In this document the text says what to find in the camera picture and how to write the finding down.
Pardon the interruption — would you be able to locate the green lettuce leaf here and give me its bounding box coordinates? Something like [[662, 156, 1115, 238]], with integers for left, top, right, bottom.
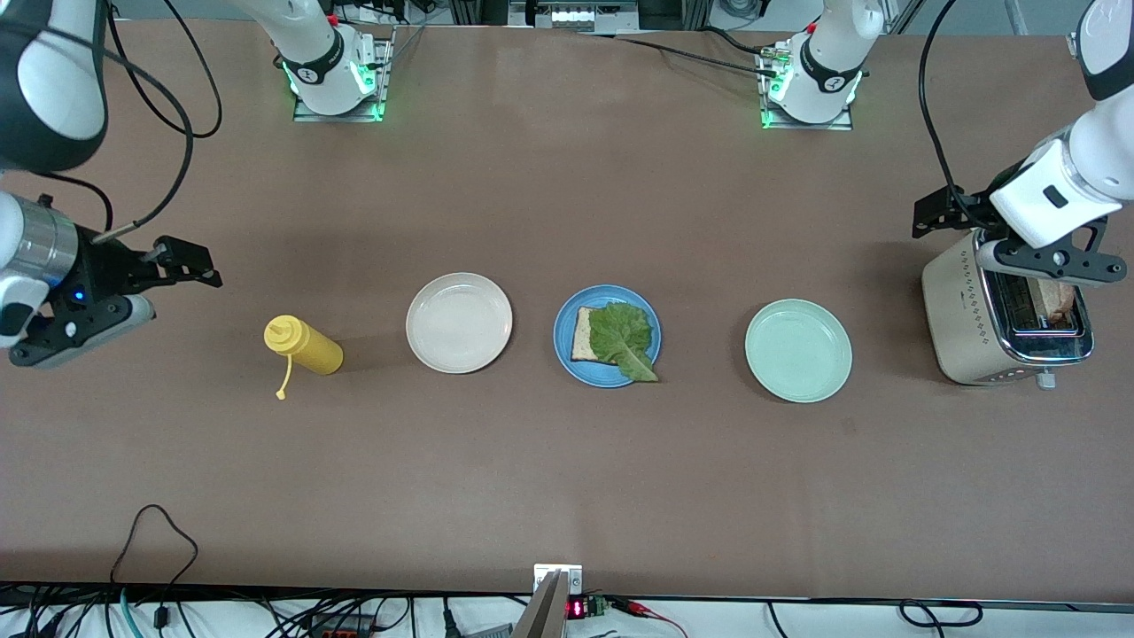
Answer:
[[588, 301, 660, 384]]

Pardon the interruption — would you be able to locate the beige chrome toaster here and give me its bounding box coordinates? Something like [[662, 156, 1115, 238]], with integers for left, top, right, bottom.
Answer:
[[921, 226, 1095, 391]]

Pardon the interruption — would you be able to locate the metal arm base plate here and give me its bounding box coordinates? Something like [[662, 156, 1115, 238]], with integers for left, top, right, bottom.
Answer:
[[292, 25, 391, 123], [760, 43, 856, 132]]

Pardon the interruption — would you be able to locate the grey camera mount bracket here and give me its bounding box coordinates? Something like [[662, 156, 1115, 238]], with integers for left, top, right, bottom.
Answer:
[[512, 564, 584, 638]]

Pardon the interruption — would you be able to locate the yellow squeeze bottle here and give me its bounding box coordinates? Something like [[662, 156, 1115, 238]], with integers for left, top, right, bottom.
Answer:
[[263, 315, 345, 401]]

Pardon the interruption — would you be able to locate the thin black looped cable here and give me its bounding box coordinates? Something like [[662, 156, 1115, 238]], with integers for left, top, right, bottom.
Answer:
[[111, 504, 199, 621]]

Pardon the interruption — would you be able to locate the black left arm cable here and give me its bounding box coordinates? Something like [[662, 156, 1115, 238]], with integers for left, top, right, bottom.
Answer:
[[918, 0, 975, 198]]

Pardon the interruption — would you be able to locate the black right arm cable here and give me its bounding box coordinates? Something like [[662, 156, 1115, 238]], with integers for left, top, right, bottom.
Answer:
[[35, 0, 222, 245]]

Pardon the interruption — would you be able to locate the blue round plate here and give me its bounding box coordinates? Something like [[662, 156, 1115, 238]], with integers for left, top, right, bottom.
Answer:
[[554, 284, 663, 389]]

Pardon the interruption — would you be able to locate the beige round plate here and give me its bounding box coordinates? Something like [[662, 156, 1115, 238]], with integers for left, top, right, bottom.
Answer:
[[406, 272, 514, 374]]

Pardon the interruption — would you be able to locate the black coiled cable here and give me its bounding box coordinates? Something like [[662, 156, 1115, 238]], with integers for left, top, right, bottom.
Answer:
[[899, 600, 984, 628]]

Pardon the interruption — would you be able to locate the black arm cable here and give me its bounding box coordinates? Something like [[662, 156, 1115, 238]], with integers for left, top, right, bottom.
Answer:
[[918, 0, 975, 198], [35, 0, 222, 245]]

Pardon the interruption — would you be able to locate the red clip wire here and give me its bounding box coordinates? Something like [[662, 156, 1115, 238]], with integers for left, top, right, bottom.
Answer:
[[611, 598, 687, 638]]

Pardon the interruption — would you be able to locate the pale green round plate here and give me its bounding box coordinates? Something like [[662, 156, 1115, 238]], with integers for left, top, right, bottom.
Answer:
[[744, 299, 853, 404]]

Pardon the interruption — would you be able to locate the toasted bread slice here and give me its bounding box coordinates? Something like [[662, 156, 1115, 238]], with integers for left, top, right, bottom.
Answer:
[[1038, 279, 1076, 324], [571, 307, 612, 362]]

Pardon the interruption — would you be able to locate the black base power cable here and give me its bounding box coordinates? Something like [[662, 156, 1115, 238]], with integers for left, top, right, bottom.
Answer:
[[567, 29, 785, 76]]

